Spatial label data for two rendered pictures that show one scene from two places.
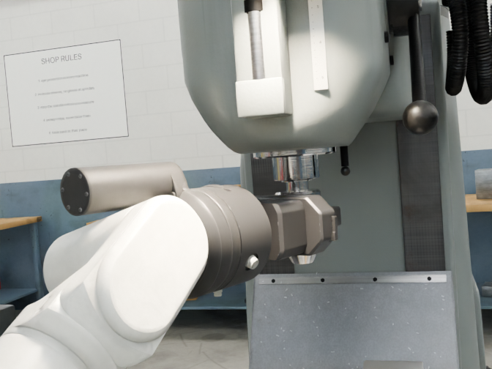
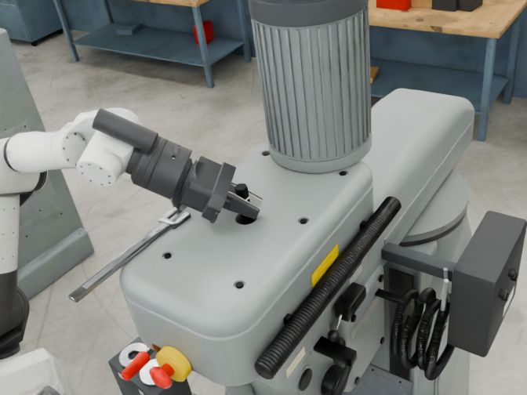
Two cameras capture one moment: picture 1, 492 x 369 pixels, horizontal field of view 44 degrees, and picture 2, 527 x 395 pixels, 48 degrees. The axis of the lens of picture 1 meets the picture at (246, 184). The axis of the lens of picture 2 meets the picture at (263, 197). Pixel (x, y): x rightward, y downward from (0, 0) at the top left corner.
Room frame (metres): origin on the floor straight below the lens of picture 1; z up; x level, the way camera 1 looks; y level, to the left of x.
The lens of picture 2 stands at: (-0.09, -0.40, 2.49)
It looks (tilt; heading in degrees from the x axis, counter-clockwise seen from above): 36 degrees down; 24
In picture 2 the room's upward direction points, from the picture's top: 9 degrees counter-clockwise
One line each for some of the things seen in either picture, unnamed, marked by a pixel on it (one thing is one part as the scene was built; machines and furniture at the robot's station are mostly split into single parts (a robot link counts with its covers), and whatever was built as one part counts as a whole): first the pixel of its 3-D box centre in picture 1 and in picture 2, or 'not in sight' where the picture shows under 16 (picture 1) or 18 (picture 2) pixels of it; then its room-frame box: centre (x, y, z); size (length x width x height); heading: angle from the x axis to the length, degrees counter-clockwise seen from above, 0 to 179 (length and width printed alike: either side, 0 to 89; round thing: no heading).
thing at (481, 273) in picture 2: not in sight; (488, 284); (0.82, -0.46, 1.62); 0.20 x 0.09 x 0.21; 164
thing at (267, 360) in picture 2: not in sight; (335, 274); (0.61, -0.20, 1.79); 0.45 x 0.04 x 0.04; 164
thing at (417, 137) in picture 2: not in sight; (378, 175); (1.10, -0.19, 1.66); 0.80 x 0.23 x 0.20; 164
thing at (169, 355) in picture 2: not in sight; (173, 364); (0.40, 0.01, 1.76); 0.06 x 0.02 x 0.06; 74
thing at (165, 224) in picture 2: not in sight; (131, 251); (0.50, 0.10, 1.89); 0.24 x 0.04 x 0.01; 161
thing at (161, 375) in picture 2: not in sight; (163, 375); (0.38, 0.02, 1.76); 0.04 x 0.03 x 0.04; 74
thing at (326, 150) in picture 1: (294, 151); not in sight; (0.62, -0.05, 1.31); 0.09 x 0.09 x 0.01
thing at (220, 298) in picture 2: not in sight; (257, 248); (0.64, -0.06, 1.81); 0.47 x 0.26 x 0.16; 164
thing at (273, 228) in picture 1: (244, 233); not in sight; (0.55, 0.00, 1.24); 0.13 x 0.12 x 0.10; 52
